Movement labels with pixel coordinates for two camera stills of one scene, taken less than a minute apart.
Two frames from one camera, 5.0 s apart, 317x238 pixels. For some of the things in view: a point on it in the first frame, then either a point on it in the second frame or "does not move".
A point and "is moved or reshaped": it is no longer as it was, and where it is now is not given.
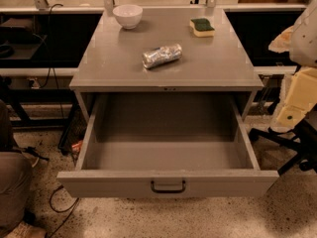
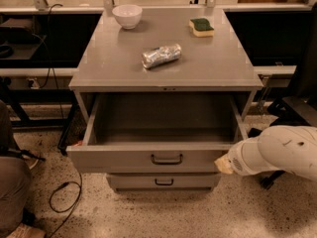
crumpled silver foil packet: (161, 56) does not move
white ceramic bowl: (128, 16) does not move
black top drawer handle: (166, 190) to (156, 162)
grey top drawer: (167, 145) is moved or reshaped
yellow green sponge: (201, 27) does not move
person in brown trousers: (16, 179) does not move
